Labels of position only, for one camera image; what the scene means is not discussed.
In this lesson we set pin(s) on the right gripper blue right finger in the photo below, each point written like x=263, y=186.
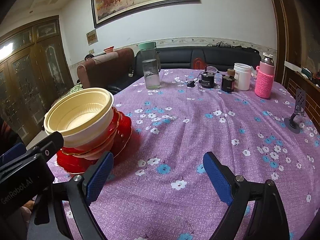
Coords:
x=220, y=176

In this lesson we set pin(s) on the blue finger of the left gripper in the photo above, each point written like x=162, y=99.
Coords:
x=15, y=152
x=50, y=144

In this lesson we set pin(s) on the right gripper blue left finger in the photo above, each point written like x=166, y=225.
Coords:
x=96, y=176

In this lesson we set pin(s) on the cream plastic bowl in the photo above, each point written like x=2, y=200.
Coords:
x=78, y=111

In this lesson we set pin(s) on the white deep bowl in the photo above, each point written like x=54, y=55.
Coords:
x=89, y=133

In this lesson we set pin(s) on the stack of red plates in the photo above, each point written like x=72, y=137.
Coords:
x=114, y=139

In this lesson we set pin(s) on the green patterned cloth pile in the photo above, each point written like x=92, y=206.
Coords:
x=77, y=87

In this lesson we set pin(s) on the wooden glass door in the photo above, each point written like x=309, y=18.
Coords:
x=34, y=74

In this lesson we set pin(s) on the brown armchair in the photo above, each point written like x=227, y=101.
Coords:
x=106, y=69

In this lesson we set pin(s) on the grey phone stand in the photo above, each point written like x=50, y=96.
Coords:
x=299, y=109

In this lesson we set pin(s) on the dark jar with cork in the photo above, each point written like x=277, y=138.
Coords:
x=228, y=81

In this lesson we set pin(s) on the black round tin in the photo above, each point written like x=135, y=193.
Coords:
x=207, y=79

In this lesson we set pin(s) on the small black charger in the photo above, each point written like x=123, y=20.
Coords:
x=191, y=84

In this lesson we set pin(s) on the pink knit sleeve bottle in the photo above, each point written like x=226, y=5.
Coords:
x=265, y=76

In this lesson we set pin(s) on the white plastic jar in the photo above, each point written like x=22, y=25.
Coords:
x=242, y=76

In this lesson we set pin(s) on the red plastic bag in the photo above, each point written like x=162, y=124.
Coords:
x=199, y=64

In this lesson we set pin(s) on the clear green-lid water bottle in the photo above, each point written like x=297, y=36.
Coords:
x=150, y=64

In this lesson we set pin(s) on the small yellow wall notice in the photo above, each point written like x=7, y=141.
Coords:
x=92, y=37

